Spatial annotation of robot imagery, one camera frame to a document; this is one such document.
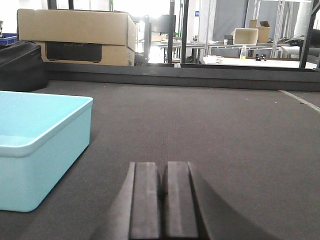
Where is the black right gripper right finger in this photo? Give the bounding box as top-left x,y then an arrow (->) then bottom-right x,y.
162,161 -> 276,240

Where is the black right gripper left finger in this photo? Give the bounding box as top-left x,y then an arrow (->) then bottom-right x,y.
90,162 -> 160,240

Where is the light blue plastic bin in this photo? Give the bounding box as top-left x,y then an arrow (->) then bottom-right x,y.
0,91 -> 94,212

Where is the black conveyor belt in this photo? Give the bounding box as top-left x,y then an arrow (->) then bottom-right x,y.
0,81 -> 320,240

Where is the white work table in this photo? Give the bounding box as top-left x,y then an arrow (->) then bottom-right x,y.
202,55 -> 316,69

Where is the yellow liquid bottle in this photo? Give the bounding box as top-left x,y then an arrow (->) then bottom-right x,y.
240,45 -> 247,61

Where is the white open box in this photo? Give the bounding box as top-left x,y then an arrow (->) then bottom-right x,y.
232,28 -> 259,46

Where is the large cardboard box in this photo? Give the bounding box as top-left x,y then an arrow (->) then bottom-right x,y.
17,8 -> 136,66

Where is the black bag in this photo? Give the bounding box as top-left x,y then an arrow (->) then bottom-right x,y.
0,41 -> 49,92

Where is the small brown cardboard box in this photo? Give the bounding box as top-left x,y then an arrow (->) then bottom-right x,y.
249,19 -> 270,43

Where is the small dark blue crate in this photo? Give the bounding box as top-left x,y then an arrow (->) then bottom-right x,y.
0,33 -> 17,46

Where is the black conveyor side rail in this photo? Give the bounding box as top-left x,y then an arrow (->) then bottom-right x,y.
44,62 -> 320,92

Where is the black metal post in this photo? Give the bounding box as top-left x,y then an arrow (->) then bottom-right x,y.
180,0 -> 189,64

